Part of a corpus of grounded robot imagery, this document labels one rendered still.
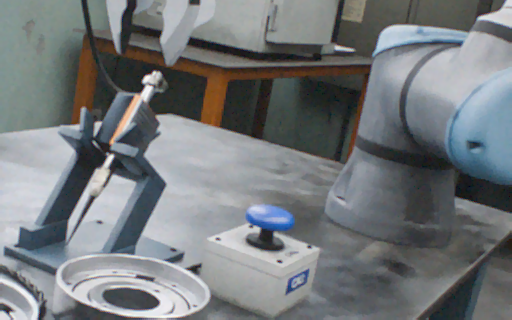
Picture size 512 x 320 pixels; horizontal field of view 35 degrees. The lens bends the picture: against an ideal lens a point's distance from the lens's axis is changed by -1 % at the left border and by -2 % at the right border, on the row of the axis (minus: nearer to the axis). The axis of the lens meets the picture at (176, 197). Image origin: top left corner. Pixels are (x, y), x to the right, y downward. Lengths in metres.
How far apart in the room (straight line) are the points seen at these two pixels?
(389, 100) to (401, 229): 0.14
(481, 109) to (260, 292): 0.27
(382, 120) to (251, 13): 1.85
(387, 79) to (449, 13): 3.37
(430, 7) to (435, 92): 3.47
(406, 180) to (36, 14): 2.02
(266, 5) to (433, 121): 1.93
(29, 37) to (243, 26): 0.71
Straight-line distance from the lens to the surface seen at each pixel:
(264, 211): 0.65
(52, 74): 2.89
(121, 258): 0.59
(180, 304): 0.56
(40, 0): 2.78
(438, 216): 0.92
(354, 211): 0.91
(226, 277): 0.64
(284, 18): 2.72
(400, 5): 4.33
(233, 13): 2.76
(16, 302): 0.52
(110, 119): 0.67
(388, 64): 0.90
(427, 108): 0.82
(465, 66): 0.80
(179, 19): 0.65
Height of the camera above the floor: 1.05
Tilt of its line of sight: 16 degrees down
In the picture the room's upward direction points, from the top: 10 degrees clockwise
